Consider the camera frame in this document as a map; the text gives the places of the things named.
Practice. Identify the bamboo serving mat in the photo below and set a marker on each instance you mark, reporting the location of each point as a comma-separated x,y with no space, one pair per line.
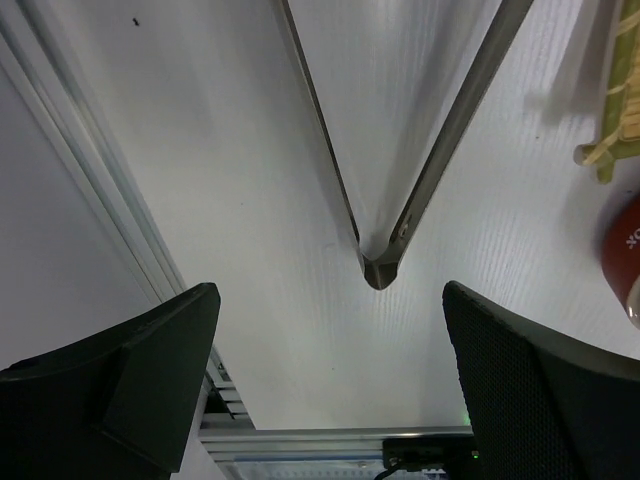
619,122

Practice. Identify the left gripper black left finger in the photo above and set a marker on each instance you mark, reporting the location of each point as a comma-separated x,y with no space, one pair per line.
118,404

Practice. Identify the steel tongs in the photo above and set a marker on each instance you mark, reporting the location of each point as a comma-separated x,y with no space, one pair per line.
392,87

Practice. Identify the left steel bowl red base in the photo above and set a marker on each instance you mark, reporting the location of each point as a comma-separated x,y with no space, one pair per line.
620,259

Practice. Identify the aluminium front frame rail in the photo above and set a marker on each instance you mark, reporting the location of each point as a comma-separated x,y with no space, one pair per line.
243,452

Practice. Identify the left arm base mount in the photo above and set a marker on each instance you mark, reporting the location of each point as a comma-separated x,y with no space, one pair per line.
457,456

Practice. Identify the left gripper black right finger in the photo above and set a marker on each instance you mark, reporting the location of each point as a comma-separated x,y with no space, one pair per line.
542,404

